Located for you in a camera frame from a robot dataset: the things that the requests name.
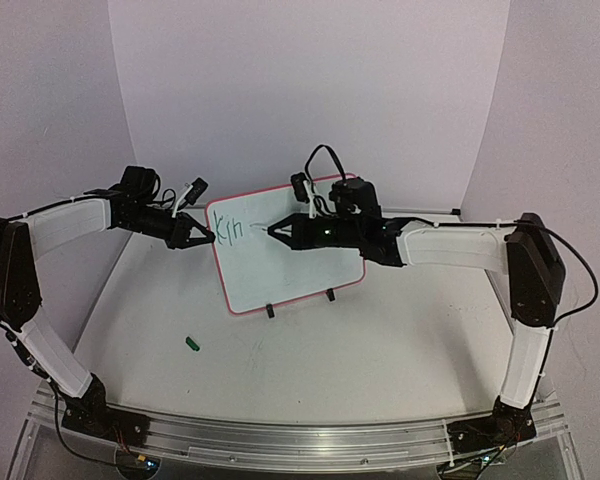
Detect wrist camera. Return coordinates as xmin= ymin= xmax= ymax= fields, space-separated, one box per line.
xmin=290 ymin=172 xmax=323 ymax=219
xmin=177 ymin=177 xmax=208 ymax=208

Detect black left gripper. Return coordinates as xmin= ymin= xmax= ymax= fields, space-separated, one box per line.
xmin=121 ymin=203 xmax=215 ymax=248

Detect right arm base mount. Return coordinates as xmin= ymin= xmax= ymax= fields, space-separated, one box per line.
xmin=446 ymin=400 xmax=536 ymax=454

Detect green marker cap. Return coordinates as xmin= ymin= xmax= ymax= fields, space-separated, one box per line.
xmin=185 ymin=337 xmax=200 ymax=351

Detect pink-framed whiteboard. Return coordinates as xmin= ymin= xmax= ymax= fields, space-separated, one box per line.
xmin=205 ymin=183 xmax=366 ymax=315

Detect aluminium front rail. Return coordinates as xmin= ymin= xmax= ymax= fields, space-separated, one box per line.
xmin=7 ymin=383 xmax=583 ymax=479

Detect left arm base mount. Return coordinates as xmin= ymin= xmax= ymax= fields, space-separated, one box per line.
xmin=60 ymin=375 xmax=150 ymax=447

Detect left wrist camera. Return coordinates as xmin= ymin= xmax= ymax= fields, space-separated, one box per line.
xmin=177 ymin=177 xmax=208 ymax=208

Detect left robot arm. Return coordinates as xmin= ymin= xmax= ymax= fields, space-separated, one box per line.
xmin=0 ymin=166 xmax=215 ymax=435

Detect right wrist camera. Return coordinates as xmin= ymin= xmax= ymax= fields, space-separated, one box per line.
xmin=290 ymin=172 xmax=323 ymax=219

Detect left whiteboard stand foot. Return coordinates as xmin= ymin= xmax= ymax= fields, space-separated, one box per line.
xmin=265 ymin=304 xmax=275 ymax=319

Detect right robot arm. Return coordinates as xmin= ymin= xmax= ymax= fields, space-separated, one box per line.
xmin=266 ymin=175 xmax=566 ymax=410

